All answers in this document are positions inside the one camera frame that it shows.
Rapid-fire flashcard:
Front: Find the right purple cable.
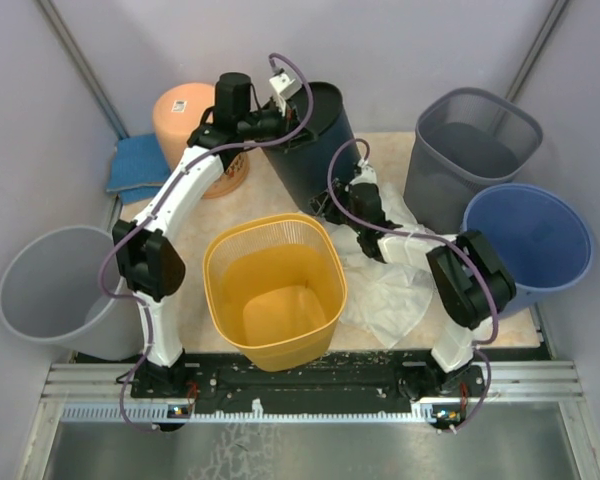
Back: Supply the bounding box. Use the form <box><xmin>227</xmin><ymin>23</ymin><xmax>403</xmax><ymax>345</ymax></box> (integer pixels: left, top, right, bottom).
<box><xmin>327</xmin><ymin>137</ymin><xmax>501</xmax><ymax>435</ymax></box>

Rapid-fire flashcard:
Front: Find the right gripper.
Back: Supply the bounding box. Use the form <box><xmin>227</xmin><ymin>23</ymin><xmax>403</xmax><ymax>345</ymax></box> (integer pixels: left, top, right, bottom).
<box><xmin>308</xmin><ymin>178</ymin><xmax>365</xmax><ymax>235</ymax></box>

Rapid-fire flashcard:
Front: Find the grey mesh bin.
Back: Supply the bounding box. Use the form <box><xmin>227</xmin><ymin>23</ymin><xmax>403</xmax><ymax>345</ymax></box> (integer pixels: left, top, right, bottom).
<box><xmin>403</xmin><ymin>87</ymin><xmax>543</xmax><ymax>233</ymax></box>

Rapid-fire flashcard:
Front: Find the aluminium frame rail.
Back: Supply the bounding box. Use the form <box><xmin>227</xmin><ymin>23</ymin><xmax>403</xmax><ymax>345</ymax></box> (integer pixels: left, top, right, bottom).
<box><xmin>41</xmin><ymin>360</ymin><xmax>583</xmax><ymax>403</ymax></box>

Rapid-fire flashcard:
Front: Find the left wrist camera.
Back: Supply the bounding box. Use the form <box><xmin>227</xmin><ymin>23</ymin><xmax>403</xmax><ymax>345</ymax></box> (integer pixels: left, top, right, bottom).
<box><xmin>269</xmin><ymin>70</ymin><xmax>302</xmax><ymax>101</ymax></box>

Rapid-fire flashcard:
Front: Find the blue folded cloth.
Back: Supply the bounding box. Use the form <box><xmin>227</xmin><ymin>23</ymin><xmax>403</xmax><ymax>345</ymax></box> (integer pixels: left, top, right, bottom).
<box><xmin>106</xmin><ymin>133</ymin><xmax>171</xmax><ymax>205</ymax></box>

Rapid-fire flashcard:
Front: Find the black round bin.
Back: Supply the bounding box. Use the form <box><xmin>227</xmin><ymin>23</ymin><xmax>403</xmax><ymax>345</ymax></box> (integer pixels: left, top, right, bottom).
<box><xmin>264</xmin><ymin>81</ymin><xmax>354</xmax><ymax>215</ymax></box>

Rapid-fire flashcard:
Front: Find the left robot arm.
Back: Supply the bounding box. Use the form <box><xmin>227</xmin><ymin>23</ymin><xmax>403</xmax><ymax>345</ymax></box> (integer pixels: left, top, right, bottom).
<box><xmin>110</xmin><ymin>68</ymin><xmax>314</xmax><ymax>397</ymax></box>

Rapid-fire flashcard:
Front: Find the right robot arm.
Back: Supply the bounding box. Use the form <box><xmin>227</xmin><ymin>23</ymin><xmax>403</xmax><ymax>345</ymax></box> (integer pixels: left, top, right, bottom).
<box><xmin>311</xmin><ymin>168</ymin><xmax>517</xmax><ymax>400</ymax></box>

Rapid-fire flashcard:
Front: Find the yellow slotted plastic basket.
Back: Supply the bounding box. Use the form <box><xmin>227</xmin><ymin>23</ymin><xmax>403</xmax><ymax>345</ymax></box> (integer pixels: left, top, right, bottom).
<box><xmin>203</xmin><ymin>213</ymin><xmax>348</xmax><ymax>372</ymax></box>

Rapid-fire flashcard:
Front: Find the black mounting rail base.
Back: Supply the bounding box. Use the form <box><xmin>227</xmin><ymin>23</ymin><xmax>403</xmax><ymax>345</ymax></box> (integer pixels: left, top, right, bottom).
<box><xmin>131</xmin><ymin>350</ymin><xmax>486</xmax><ymax>415</ymax></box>

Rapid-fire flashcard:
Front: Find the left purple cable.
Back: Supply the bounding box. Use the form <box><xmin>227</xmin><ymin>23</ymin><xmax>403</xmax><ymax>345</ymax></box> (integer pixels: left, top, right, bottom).
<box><xmin>99</xmin><ymin>52</ymin><xmax>316</xmax><ymax>435</ymax></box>

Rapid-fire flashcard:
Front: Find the blue round bin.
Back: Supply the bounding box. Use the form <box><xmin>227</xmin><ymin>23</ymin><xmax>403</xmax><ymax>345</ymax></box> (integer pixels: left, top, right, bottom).
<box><xmin>461</xmin><ymin>183</ymin><xmax>594</xmax><ymax>318</ymax></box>

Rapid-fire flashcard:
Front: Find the grey slotted cable duct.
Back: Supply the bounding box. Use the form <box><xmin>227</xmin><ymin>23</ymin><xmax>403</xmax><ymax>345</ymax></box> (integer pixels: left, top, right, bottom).
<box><xmin>60</xmin><ymin>399</ymin><xmax>459</xmax><ymax>425</ymax></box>

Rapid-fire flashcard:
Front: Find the peach plastic bucket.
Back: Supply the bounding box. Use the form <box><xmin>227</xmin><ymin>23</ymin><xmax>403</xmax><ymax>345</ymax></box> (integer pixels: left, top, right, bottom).
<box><xmin>152</xmin><ymin>83</ymin><xmax>250</xmax><ymax>199</ymax></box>

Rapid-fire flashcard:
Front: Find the white crumpled cloth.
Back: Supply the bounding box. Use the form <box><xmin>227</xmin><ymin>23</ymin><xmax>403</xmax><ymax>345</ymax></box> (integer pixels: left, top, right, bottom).
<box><xmin>324</xmin><ymin>181</ymin><xmax>437</xmax><ymax>351</ymax></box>

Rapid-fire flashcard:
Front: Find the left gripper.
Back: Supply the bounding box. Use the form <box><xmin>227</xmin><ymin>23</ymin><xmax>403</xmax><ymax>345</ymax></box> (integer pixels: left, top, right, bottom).
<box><xmin>239</xmin><ymin>95</ymin><xmax>319</xmax><ymax>153</ymax></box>

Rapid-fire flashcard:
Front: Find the purple cable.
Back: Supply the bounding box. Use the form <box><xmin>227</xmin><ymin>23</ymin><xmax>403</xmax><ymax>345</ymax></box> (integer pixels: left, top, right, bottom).
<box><xmin>99</xmin><ymin>52</ymin><xmax>316</xmax><ymax>435</ymax></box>
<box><xmin>327</xmin><ymin>137</ymin><xmax>501</xmax><ymax>435</ymax></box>

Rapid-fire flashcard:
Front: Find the grey round bin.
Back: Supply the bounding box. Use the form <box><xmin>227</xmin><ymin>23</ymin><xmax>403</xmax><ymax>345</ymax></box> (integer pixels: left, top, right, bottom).
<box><xmin>0</xmin><ymin>226</ymin><xmax>144</xmax><ymax>361</ymax></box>

